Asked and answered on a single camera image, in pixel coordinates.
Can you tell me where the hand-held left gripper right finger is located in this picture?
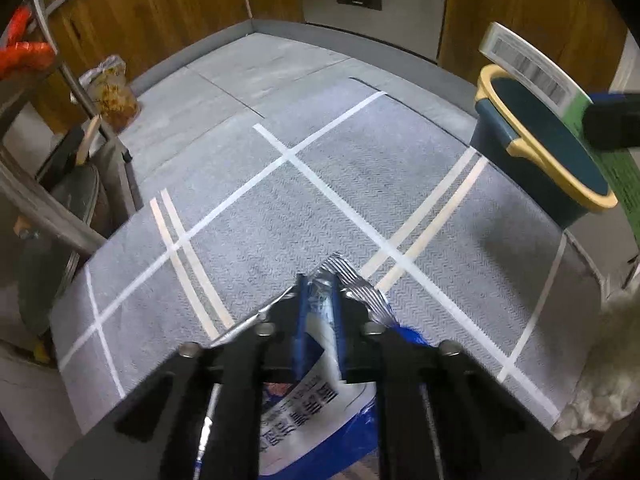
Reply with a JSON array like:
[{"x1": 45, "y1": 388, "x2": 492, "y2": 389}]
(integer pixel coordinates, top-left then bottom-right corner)
[{"x1": 327, "y1": 280, "x2": 583, "y2": 480}]

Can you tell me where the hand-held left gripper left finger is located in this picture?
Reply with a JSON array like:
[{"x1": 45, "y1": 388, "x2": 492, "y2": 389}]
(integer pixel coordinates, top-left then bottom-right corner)
[{"x1": 52, "y1": 272, "x2": 321, "y2": 480}]

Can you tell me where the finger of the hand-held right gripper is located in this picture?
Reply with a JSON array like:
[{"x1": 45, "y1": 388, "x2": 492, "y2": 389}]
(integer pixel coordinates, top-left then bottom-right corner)
[{"x1": 582, "y1": 91, "x2": 640, "y2": 152}]

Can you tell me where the blue bucket with yellow rim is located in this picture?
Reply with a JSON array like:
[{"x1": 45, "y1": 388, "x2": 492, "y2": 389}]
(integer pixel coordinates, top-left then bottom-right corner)
[{"x1": 469, "y1": 64, "x2": 620, "y2": 229}]

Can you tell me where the silver foil pouch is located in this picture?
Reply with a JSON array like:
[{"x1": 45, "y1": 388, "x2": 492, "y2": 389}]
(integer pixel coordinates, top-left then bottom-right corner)
[{"x1": 197, "y1": 254, "x2": 431, "y2": 480}]

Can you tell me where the green packet with barcode label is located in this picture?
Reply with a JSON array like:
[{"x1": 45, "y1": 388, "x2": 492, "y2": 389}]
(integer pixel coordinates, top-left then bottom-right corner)
[{"x1": 478, "y1": 21, "x2": 640, "y2": 233}]

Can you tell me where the grey rug with white stripes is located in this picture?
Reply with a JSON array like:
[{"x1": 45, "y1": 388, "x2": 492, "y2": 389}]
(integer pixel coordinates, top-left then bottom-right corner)
[{"x1": 50, "y1": 77, "x2": 608, "y2": 428}]

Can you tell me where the steel built-in oven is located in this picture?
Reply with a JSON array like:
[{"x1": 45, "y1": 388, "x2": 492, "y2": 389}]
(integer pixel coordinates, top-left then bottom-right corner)
[{"x1": 292, "y1": 0, "x2": 448, "y2": 63}]

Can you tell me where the white fluffy cloth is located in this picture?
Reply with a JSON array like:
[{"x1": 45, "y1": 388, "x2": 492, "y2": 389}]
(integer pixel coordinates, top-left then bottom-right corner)
[{"x1": 550, "y1": 280, "x2": 640, "y2": 441}]

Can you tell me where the steel pot lid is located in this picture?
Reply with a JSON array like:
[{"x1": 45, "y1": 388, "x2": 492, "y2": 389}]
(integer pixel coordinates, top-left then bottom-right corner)
[{"x1": 17, "y1": 162, "x2": 103, "y2": 336}]

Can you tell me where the small yellow object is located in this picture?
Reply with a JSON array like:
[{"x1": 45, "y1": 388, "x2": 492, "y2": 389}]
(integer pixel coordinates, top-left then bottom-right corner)
[{"x1": 30, "y1": 335, "x2": 53, "y2": 363}]

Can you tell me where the steel shelf rack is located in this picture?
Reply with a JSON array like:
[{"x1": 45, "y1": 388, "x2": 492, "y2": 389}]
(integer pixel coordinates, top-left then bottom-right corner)
[{"x1": 0, "y1": 0, "x2": 138, "y2": 356}]

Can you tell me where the patterned waste bin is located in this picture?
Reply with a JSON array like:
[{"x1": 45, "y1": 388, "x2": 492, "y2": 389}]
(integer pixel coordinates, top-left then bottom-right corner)
[{"x1": 79, "y1": 55, "x2": 141, "y2": 128}]

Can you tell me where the wooden base cabinet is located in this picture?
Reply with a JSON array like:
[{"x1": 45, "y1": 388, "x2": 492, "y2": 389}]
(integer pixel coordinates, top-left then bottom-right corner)
[{"x1": 30, "y1": 0, "x2": 628, "y2": 106}]

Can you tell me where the orange plastic bag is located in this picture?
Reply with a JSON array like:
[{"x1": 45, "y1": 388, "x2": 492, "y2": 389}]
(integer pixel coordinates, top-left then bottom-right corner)
[{"x1": 0, "y1": 5, "x2": 56, "y2": 78}]

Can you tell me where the black pan with wooden handle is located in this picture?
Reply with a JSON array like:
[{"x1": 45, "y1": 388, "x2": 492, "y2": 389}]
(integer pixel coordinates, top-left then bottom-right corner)
[{"x1": 37, "y1": 115, "x2": 103, "y2": 186}]

